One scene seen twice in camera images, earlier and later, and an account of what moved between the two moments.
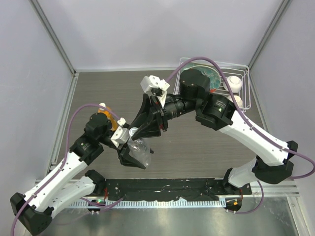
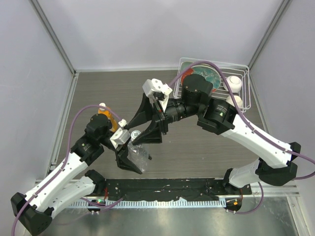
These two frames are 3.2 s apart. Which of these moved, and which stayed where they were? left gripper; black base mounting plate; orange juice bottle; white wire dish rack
Moved: left gripper
Stayed: white wire dish rack; black base mounting plate; orange juice bottle
